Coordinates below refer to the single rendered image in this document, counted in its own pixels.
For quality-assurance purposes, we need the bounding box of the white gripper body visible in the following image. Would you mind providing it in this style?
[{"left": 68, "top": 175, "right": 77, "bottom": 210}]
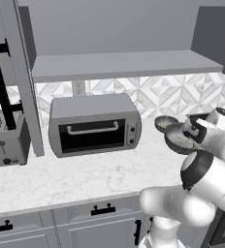
[{"left": 182, "top": 118, "right": 209, "bottom": 143}]

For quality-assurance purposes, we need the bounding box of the small grey speckled bowl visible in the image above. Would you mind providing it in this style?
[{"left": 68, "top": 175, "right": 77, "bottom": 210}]
[{"left": 154, "top": 114, "right": 180, "bottom": 135}]

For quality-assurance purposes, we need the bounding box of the grey base cabinet door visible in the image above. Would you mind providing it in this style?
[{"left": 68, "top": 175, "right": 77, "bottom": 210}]
[
  {"left": 0, "top": 233, "right": 51, "bottom": 248},
  {"left": 56, "top": 217, "right": 145, "bottom": 248}
]

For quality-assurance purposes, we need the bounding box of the grey open cabinet door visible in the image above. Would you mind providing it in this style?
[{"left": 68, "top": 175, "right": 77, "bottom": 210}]
[{"left": 0, "top": 0, "right": 47, "bottom": 158}]

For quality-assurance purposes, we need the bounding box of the black toaster oven door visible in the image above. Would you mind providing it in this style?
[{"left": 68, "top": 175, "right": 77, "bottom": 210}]
[{"left": 57, "top": 118, "right": 127, "bottom": 155}]

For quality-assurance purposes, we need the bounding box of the grey toaster oven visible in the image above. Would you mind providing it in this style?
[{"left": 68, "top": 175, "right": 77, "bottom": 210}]
[{"left": 48, "top": 93, "right": 143, "bottom": 159}]

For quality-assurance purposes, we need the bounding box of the grey drawer front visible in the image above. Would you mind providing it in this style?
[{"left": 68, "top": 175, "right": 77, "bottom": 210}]
[
  {"left": 65, "top": 194, "right": 145, "bottom": 221},
  {"left": 0, "top": 211, "right": 45, "bottom": 237}
]

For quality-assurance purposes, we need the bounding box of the grey toaster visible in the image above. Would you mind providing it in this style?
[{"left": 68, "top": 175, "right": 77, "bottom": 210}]
[{"left": 0, "top": 108, "right": 32, "bottom": 170}]

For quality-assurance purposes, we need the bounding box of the grey open wall cabinet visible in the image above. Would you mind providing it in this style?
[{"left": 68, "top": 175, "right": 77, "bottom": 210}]
[{"left": 17, "top": 0, "right": 224, "bottom": 84}]

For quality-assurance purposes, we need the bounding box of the grey closed wall cabinet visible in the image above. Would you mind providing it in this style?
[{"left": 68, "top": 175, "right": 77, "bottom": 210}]
[{"left": 190, "top": 5, "right": 225, "bottom": 82}]

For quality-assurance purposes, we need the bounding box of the grey toaster oven handle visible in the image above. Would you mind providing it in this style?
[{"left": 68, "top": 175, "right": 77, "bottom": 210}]
[{"left": 66, "top": 120, "right": 120, "bottom": 136}]

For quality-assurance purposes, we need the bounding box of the black cabinet door handle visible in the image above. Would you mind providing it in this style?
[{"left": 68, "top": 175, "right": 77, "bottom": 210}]
[{"left": 133, "top": 219, "right": 143, "bottom": 247}]

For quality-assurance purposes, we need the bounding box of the white wall outlet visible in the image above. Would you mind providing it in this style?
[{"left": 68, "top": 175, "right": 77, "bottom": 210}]
[{"left": 71, "top": 80, "right": 86, "bottom": 97}]

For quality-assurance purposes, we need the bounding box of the long black door handle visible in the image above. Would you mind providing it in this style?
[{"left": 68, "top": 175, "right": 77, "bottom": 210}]
[{"left": 0, "top": 24, "right": 24, "bottom": 131}]

